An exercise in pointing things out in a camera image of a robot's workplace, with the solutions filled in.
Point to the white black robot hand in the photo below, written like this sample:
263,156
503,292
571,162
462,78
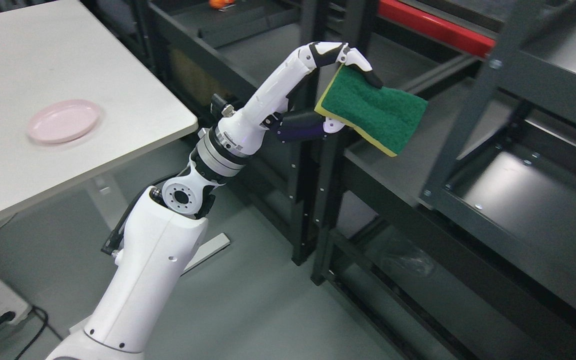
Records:
244,132

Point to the white power strip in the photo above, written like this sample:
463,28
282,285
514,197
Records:
12,302

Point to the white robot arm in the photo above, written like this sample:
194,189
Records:
162,233

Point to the pink plate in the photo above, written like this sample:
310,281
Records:
63,121

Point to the green yellow sponge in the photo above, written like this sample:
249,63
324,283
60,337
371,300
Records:
385,117

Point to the grey metal shelf cart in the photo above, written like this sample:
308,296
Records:
507,171

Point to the red metal beam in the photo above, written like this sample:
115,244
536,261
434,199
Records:
436,28

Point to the white table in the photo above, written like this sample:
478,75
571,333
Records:
59,51

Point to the orange object on shelf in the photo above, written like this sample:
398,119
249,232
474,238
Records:
221,4

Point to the black metal shelving rack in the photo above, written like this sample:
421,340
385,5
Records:
419,279

